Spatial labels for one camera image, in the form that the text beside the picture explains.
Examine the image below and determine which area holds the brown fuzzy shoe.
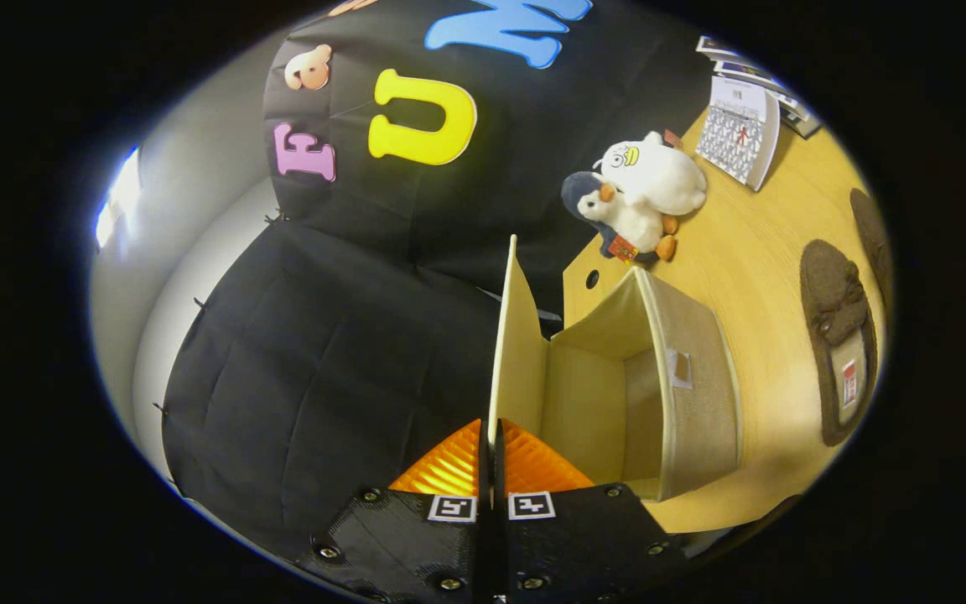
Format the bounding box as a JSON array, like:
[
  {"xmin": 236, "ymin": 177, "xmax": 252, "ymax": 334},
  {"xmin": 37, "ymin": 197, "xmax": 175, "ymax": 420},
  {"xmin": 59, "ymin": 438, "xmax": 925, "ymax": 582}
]
[
  {"xmin": 849, "ymin": 188, "xmax": 896, "ymax": 313},
  {"xmin": 799, "ymin": 239, "xmax": 879, "ymax": 448}
]

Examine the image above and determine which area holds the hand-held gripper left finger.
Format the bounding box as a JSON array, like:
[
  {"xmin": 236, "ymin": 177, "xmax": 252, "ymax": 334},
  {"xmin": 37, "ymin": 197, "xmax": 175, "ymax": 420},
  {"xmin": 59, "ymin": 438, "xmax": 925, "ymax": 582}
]
[{"xmin": 299, "ymin": 419, "xmax": 492, "ymax": 603}]

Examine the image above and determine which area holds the patterned cover book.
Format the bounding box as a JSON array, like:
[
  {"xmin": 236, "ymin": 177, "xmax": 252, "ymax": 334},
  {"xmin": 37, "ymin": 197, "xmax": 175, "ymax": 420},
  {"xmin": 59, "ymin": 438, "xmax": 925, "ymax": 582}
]
[{"xmin": 694, "ymin": 75, "xmax": 782, "ymax": 193}]

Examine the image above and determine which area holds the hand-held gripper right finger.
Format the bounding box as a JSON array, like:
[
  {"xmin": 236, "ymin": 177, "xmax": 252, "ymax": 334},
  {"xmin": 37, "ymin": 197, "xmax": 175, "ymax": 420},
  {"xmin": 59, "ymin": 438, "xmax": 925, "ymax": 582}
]
[{"xmin": 496, "ymin": 419, "xmax": 690, "ymax": 603}]

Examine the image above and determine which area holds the white duck plush toy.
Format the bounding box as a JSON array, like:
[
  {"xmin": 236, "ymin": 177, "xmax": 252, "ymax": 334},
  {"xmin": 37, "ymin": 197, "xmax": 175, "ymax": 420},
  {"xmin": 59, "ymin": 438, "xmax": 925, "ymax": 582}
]
[{"xmin": 593, "ymin": 130, "xmax": 709, "ymax": 218}]

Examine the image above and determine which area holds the beige fabric storage box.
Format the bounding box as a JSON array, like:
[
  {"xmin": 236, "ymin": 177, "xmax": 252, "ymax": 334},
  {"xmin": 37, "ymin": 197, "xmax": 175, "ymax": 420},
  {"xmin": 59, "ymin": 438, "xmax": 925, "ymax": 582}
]
[{"xmin": 487, "ymin": 235, "xmax": 742, "ymax": 503}]

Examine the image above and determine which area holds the white book dark cover picture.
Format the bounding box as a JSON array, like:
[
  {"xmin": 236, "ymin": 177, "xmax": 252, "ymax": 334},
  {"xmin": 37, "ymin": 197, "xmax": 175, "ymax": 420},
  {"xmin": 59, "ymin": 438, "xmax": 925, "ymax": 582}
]
[{"xmin": 712, "ymin": 59, "xmax": 791, "ymax": 96}]

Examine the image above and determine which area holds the penguin plush toy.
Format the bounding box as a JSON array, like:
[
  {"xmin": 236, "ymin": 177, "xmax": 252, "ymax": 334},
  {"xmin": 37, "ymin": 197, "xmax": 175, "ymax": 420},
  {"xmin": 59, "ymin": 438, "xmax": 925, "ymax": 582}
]
[{"xmin": 560, "ymin": 171, "xmax": 679, "ymax": 263}]

